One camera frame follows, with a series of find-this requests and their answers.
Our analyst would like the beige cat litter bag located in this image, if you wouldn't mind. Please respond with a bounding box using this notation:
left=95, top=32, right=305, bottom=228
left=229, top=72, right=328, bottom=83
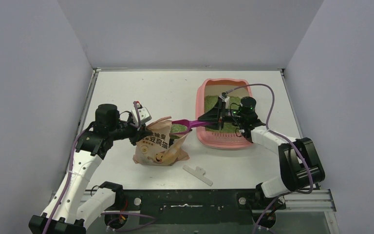
left=132, top=116, right=189, bottom=166

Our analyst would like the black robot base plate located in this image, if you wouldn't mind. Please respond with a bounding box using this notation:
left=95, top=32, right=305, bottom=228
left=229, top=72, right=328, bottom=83
left=106, top=188, right=272, bottom=225

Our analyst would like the pink litter box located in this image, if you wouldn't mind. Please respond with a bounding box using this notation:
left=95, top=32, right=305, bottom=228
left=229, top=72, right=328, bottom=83
left=195, top=78, right=252, bottom=150

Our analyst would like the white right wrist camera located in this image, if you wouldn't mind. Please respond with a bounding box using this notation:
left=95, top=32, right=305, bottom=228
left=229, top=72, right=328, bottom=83
left=219, top=92, right=230, bottom=105

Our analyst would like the purple litter scoop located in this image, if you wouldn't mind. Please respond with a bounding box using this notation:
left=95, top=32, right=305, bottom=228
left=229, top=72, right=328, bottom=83
left=169, top=119, right=203, bottom=136

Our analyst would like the white bag clip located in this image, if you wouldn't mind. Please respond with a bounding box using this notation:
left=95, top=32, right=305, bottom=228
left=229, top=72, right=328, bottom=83
left=183, top=165, right=213, bottom=186

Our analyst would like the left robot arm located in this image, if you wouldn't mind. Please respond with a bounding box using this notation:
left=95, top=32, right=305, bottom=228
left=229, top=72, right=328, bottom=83
left=28, top=101, right=152, bottom=234

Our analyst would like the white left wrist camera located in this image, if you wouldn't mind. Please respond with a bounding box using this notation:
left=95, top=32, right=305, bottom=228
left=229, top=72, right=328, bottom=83
left=131, top=101, right=152, bottom=128

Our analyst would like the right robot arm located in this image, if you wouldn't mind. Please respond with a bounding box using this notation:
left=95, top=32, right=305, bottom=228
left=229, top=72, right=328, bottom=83
left=198, top=97, right=325, bottom=208

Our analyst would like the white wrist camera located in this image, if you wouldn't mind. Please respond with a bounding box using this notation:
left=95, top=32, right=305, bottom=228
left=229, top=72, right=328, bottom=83
left=219, top=92, right=230, bottom=105
left=131, top=101, right=152, bottom=128

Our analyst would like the green cat litter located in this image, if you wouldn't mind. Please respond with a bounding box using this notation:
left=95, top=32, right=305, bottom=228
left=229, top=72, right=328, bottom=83
left=169, top=95, right=251, bottom=134

